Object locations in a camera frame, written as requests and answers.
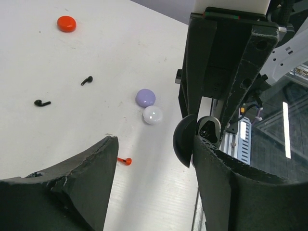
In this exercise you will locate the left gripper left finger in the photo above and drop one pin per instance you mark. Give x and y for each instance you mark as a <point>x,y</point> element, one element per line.
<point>72,195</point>

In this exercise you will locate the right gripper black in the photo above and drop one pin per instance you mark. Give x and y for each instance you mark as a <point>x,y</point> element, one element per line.
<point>225,51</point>

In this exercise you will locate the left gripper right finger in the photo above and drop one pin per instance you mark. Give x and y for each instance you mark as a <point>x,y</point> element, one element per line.
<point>238,197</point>

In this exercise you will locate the black round case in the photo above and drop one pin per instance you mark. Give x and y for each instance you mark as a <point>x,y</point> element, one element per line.
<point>208,128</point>

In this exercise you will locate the purple charging case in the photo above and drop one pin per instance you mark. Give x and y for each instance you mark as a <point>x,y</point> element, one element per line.
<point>145,98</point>

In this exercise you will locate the white charging case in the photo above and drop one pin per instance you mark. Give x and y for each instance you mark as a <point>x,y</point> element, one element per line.
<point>152,115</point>

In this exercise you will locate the orange round case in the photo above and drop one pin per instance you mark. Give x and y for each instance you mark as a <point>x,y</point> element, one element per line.
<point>66,23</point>

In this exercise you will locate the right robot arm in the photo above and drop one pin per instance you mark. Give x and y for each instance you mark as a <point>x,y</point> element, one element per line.
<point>291,16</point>

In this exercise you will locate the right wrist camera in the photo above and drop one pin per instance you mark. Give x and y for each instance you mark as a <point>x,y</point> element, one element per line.
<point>251,6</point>

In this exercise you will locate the white slotted cable duct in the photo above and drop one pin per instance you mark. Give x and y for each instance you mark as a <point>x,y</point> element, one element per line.
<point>244,141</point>

